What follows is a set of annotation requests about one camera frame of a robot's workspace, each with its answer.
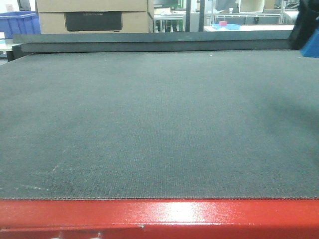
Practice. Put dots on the blue block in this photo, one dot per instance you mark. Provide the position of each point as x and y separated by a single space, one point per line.
311 48

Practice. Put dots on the white background table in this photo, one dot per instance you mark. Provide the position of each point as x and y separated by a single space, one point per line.
255 28

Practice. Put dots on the small red block background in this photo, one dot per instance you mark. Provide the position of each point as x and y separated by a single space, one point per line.
222 23

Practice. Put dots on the blue plastic crate background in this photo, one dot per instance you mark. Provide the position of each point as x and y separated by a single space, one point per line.
19 22

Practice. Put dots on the upper cardboard box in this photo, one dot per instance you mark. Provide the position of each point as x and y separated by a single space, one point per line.
95 5

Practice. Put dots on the flat blue tray background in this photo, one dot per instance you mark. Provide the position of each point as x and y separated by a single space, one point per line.
229 27

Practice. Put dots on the red conveyor frame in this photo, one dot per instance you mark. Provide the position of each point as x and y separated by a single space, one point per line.
160 219

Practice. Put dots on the cardboard box with black label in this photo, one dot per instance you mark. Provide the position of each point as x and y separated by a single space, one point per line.
95 22

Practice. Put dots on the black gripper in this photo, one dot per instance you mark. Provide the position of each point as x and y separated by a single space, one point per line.
306 23

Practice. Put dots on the dark conveyor belt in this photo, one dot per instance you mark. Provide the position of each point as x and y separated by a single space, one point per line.
132 125

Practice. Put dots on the dark conveyor side rail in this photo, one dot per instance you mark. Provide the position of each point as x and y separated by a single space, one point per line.
153 42

